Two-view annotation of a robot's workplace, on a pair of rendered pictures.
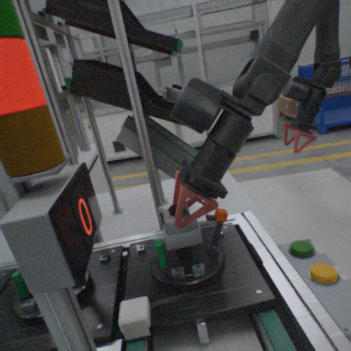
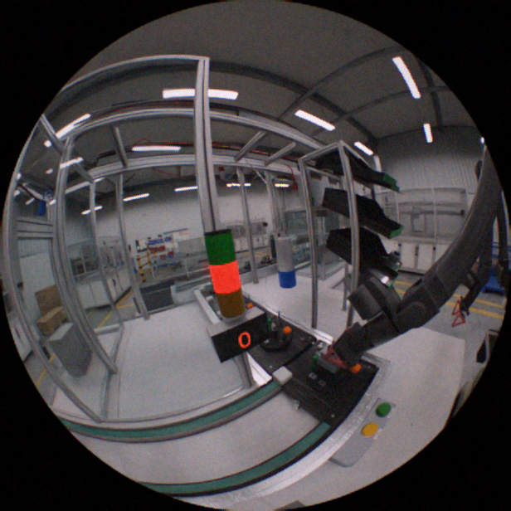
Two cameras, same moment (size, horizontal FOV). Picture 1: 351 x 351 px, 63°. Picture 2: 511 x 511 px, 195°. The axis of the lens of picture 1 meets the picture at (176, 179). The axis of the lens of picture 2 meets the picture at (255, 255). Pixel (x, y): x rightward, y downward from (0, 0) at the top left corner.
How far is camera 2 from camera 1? 0.24 m
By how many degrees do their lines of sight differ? 59
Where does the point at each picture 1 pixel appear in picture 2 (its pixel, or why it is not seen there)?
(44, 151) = (226, 311)
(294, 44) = (451, 284)
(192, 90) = (365, 289)
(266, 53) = (429, 284)
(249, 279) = (338, 406)
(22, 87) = (221, 285)
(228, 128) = (378, 328)
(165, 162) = not seen: hidden behind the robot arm
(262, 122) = not seen: hidden behind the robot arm
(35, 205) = (216, 328)
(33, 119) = (223, 298)
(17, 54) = (221, 272)
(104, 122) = not seen: hidden behind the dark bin
